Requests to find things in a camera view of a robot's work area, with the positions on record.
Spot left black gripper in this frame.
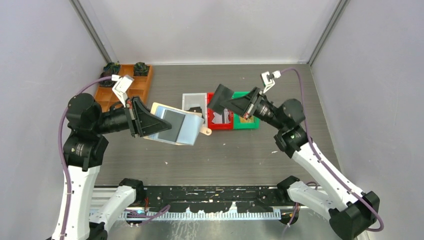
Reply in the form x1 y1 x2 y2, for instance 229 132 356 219
93 94 172 137

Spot dark bundle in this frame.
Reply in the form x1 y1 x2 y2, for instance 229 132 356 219
102 62 121 76
99 71 116 88
133 62 150 77

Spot black card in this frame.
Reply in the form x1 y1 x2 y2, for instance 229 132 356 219
207 84 234 114

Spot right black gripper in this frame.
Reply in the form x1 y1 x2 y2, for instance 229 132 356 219
220 86 286 131

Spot black item in white bin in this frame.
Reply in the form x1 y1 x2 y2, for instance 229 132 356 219
188 106 203 115

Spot aluminium rail frame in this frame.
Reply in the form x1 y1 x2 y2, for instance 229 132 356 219
89 186 363 221

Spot green plastic bin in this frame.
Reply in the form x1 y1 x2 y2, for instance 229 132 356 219
231 91 261 131

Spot dark bundle top left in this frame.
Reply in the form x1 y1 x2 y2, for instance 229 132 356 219
102 62 121 76

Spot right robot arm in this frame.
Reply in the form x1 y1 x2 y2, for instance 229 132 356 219
208 85 385 240

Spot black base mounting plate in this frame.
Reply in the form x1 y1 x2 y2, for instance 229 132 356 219
129 185 295 214

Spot white plastic bin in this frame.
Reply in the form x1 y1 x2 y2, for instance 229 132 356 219
181 92 208 127

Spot gold card in green bin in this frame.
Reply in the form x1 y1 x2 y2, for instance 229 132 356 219
239 116 255 124

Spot red plastic bin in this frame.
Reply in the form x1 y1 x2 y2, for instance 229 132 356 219
207 107 234 130

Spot dark bundle middle left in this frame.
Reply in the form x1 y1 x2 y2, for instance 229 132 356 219
99 71 116 88

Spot wooden compartment tray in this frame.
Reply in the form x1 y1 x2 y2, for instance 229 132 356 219
94 64 154 112

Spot dark bundle top right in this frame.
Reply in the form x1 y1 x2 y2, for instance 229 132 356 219
133 62 150 77

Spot white cards in red bin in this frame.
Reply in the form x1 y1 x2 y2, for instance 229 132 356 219
211 109 233 125

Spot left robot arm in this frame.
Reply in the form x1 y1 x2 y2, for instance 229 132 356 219
51 93 172 240

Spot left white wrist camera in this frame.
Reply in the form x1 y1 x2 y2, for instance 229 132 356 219
111 74 134 107

